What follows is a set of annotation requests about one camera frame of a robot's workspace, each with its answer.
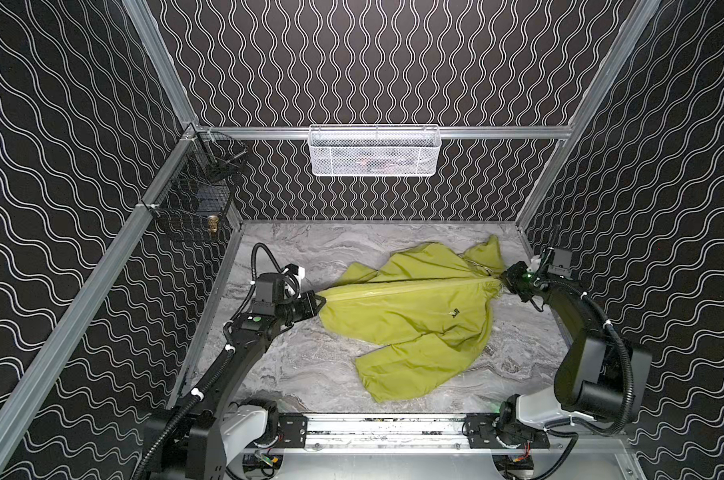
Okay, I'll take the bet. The green zip-up jacket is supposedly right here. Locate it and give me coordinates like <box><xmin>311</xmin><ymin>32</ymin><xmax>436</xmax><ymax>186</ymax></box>
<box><xmin>319</xmin><ymin>235</ymin><xmax>505</xmax><ymax>403</ymax></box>

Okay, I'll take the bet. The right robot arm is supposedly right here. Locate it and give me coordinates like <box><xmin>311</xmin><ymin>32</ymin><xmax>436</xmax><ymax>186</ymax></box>
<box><xmin>495</xmin><ymin>247</ymin><xmax>653</xmax><ymax>445</ymax></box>

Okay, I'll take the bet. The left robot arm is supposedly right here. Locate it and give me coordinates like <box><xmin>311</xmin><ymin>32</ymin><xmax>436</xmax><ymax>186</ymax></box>
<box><xmin>132</xmin><ymin>242</ymin><xmax>326</xmax><ymax>479</ymax></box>

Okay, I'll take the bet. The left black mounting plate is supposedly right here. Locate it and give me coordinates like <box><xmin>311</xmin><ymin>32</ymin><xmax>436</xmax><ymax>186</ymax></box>
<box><xmin>225</xmin><ymin>413</ymin><xmax>309</xmax><ymax>449</ymax></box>

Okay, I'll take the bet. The black mounting plate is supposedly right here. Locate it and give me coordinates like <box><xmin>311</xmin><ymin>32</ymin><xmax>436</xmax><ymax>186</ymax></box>
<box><xmin>462</xmin><ymin>413</ymin><xmax>551</xmax><ymax>450</ymax></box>
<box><xmin>225</xmin><ymin>413</ymin><xmax>309</xmax><ymax>449</ymax></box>

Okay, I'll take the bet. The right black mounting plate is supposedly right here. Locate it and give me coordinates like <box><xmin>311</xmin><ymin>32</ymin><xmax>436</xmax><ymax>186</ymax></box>
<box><xmin>462</xmin><ymin>413</ymin><xmax>551</xmax><ymax>450</ymax></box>

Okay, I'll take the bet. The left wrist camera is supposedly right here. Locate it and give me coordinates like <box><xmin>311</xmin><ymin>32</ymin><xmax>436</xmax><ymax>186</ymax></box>
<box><xmin>254</xmin><ymin>264</ymin><xmax>305</xmax><ymax>304</ymax></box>

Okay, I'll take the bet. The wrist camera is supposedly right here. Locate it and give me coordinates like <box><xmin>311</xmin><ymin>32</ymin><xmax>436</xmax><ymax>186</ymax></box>
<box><xmin>254</xmin><ymin>264</ymin><xmax>305</xmax><ymax>304</ymax></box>
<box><xmin>530</xmin><ymin>247</ymin><xmax>573</xmax><ymax>279</ymax></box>

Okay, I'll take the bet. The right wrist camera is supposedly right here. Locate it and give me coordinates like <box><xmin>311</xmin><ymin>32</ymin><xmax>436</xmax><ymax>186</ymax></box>
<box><xmin>530</xmin><ymin>247</ymin><xmax>573</xmax><ymax>279</ymax></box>

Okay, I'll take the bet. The black wire wall basket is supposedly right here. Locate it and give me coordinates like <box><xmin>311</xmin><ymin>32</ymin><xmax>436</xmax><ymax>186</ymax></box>
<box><xmin>149</xmin><ymin>135</ymin><xmax>250</xmax><ymax>244</ymax></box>

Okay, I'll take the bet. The white mesh wall basket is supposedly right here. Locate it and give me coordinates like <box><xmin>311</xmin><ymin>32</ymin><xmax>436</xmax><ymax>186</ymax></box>
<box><xmin>307</xmin><ymin>124</ymin><xmax>442</xmax><ymax>177</ymax></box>

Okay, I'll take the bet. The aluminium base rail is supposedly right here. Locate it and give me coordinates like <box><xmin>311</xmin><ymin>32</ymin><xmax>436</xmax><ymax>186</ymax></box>
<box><xmin>148</xmin><ymin>412</ymin><xmax>630</xmax><ymax>454</ymax></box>

